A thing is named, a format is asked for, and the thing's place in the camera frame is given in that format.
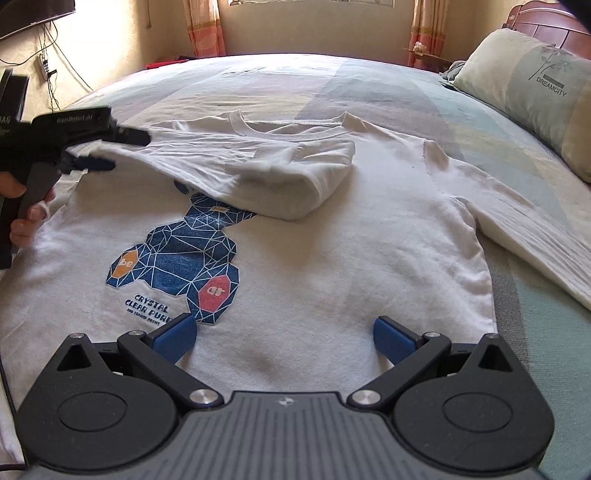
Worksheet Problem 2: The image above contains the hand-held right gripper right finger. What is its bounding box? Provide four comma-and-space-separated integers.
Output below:
348, 315, 515, 411

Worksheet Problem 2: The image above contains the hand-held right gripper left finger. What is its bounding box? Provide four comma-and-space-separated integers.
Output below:
55, 313, 225, 414

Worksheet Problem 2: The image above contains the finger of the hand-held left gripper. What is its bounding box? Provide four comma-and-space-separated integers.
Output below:
107, 124, 151, 147
60, 154, 116, 175

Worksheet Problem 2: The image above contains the white printed sweatshirt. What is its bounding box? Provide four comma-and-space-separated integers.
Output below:
0, 111, 591, 462

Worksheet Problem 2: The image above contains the person's left hand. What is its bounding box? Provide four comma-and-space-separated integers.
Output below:
0, 174, 57, 250

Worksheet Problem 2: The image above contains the red item on floor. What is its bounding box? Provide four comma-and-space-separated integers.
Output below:
147, 55, 192, 70

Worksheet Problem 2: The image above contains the orange patterned curtain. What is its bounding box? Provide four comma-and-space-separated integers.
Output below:
182, 0, 227, 58
411, 0, 448, 70

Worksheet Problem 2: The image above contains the pastel striped bed sheet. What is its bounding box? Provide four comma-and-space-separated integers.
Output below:
0, 53, 591, 480

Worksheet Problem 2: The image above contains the window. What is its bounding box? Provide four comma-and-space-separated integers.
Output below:
228, 0, 396, 7

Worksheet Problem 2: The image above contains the grey-blue cloth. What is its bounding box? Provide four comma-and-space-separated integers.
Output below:
438, 60, 468, 89

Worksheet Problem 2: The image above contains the pale green striped pillow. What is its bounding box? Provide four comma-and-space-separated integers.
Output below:
452, 28, 591, 183

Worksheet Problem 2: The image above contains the wooden headboard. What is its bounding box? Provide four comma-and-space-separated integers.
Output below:
510, 0, 591, 51

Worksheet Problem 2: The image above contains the wall-mounted black television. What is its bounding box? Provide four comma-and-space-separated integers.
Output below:
0, 0, 77, 40

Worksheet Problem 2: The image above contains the black cable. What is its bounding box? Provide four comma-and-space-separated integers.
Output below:
0, 355, 25, 464

